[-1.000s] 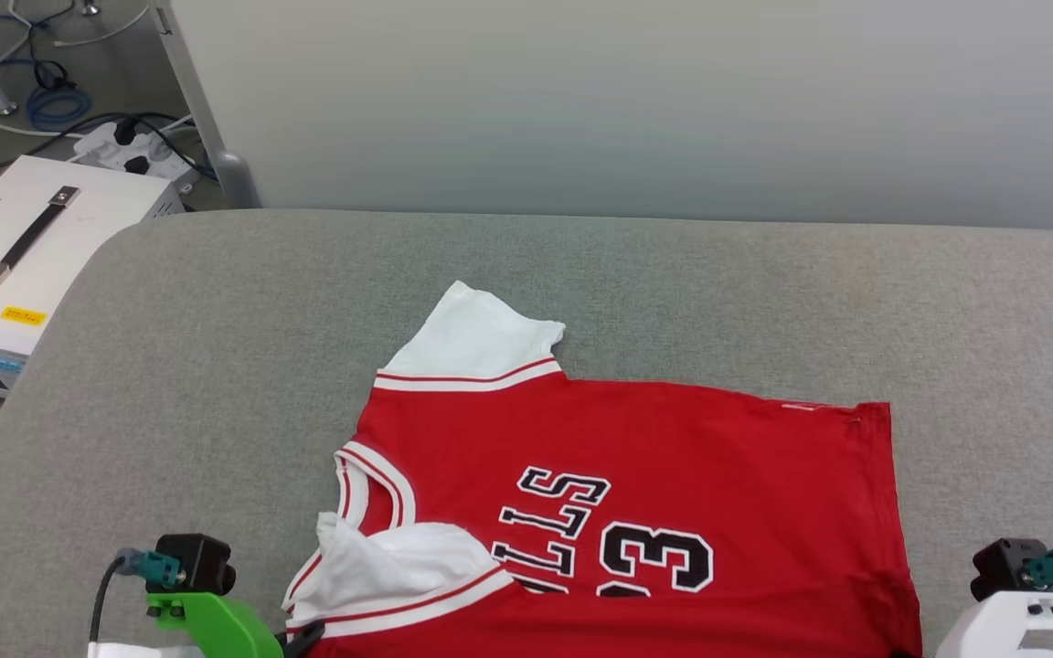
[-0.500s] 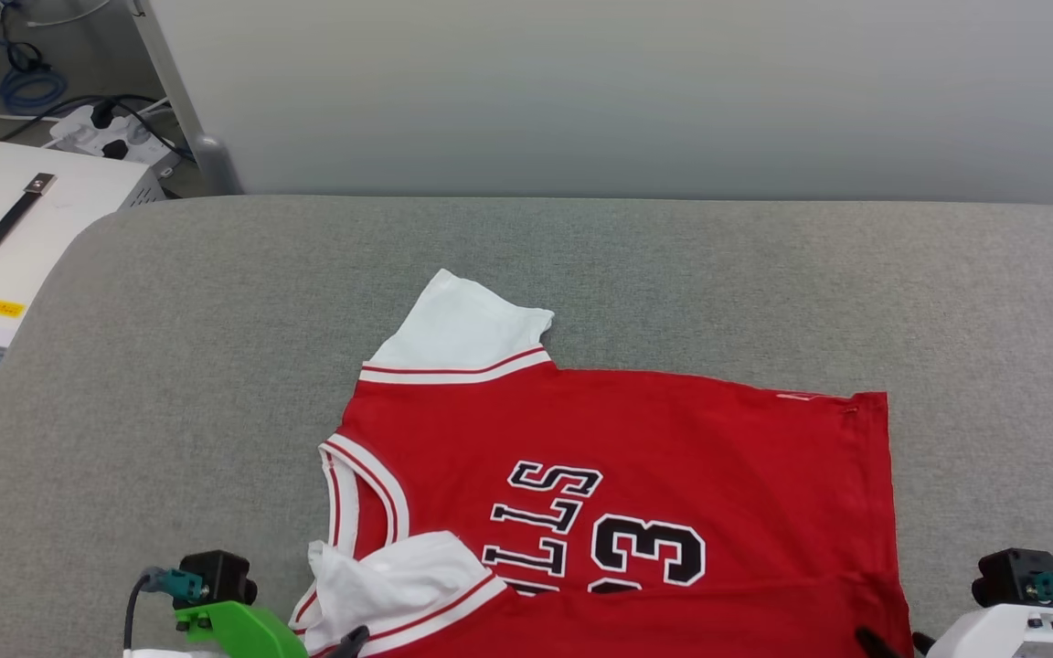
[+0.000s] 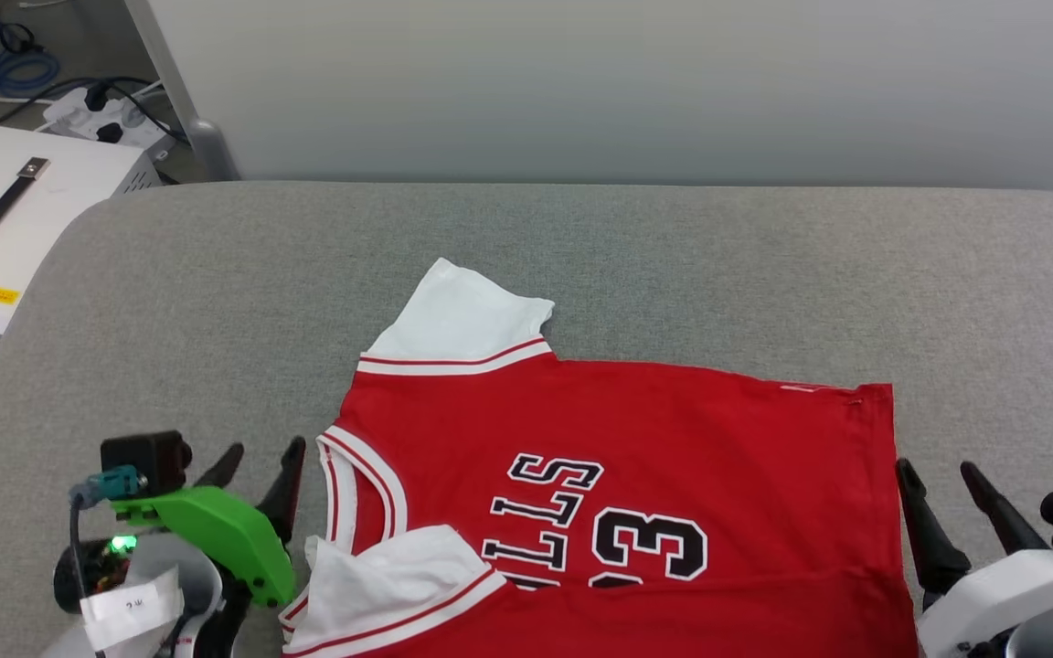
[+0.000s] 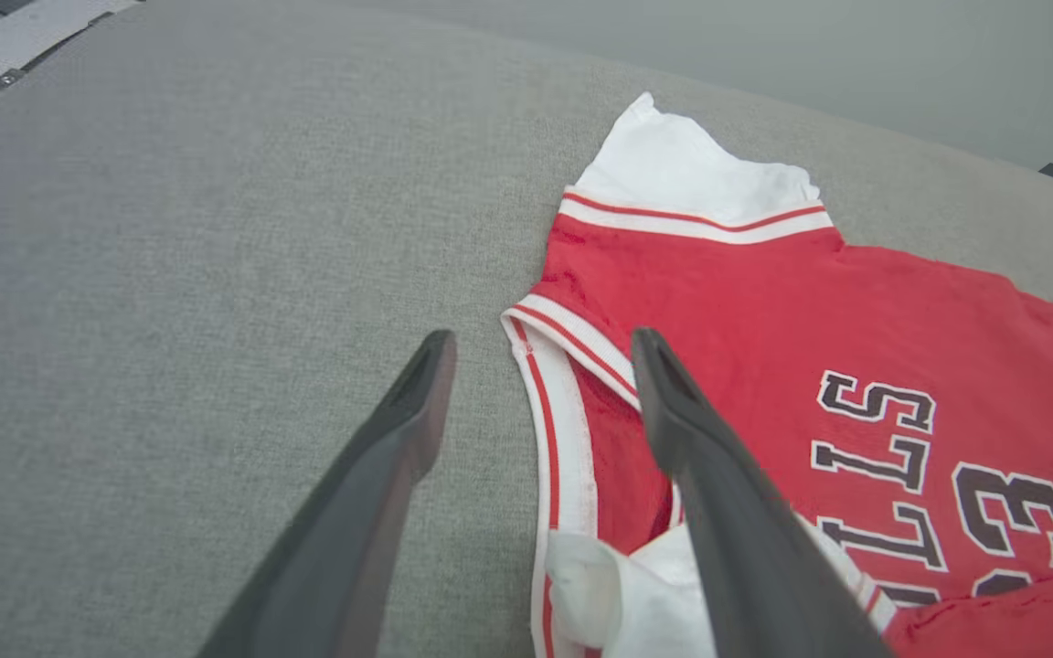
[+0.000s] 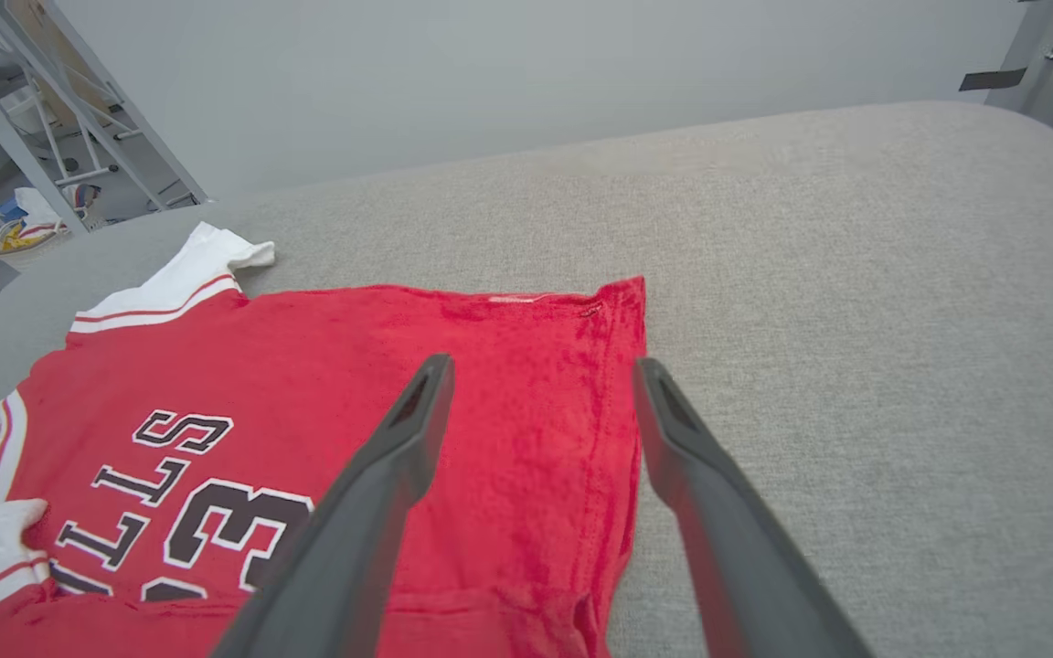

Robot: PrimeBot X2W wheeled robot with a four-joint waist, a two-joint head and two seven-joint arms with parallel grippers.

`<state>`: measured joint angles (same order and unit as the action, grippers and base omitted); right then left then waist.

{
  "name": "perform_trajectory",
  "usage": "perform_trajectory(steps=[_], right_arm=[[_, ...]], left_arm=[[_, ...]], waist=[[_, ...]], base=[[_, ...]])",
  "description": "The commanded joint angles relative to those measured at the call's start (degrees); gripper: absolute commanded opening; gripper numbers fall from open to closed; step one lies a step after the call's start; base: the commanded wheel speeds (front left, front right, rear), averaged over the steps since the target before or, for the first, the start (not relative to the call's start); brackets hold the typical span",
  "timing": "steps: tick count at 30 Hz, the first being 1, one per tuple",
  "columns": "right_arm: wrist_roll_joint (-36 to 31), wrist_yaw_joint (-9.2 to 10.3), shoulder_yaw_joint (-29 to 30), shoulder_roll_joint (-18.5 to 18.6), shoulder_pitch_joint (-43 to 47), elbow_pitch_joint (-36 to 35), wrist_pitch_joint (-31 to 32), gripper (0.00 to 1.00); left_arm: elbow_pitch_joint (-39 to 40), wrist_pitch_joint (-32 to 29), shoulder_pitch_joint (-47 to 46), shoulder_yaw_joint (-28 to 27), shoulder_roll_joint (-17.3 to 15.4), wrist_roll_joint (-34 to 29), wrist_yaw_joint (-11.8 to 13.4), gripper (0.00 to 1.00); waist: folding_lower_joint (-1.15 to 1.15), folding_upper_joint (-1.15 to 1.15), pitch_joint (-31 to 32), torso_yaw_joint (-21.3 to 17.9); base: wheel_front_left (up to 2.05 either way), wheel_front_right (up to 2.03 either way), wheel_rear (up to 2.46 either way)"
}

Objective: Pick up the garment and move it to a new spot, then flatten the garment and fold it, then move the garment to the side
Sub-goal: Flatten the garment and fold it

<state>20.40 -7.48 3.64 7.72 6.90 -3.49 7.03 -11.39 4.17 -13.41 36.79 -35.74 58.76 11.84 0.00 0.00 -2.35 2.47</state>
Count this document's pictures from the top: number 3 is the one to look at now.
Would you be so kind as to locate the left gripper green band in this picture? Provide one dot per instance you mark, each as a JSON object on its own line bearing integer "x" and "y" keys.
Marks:
{"x": 225, "y": 530}

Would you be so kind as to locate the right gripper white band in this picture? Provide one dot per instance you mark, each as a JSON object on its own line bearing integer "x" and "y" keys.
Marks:
{"x": 993, "y": 594}

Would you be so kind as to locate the red and white basketball jersey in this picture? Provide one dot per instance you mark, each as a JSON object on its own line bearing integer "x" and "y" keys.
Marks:
{"x": 673, "y": 439}

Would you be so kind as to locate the white paper label tag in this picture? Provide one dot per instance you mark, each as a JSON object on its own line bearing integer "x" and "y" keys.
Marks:
{"x": 133, "y": 603}

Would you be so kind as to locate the grey round panel foot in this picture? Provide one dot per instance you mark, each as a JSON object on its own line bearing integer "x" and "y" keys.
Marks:
{"x": 213, "y": 151}

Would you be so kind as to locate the white metal equipment box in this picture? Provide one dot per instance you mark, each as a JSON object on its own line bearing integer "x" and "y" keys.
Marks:
{"x": 51, "y": 196}

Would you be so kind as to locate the black power plug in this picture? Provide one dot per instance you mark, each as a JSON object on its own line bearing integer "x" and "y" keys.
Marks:
{"x": 97, "y": 96}
{"x": 109, "y": 133}

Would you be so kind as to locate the white power strip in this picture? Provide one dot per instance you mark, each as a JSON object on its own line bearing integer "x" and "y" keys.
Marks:
{"x": 120, "y": 123}

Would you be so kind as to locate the white partition panel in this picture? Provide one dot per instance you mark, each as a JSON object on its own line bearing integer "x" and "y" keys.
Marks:
{"x": 627, "y": 91}

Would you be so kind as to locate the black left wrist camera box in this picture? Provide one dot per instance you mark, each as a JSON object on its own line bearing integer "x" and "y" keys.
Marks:
{"x": 143, "y": 457}

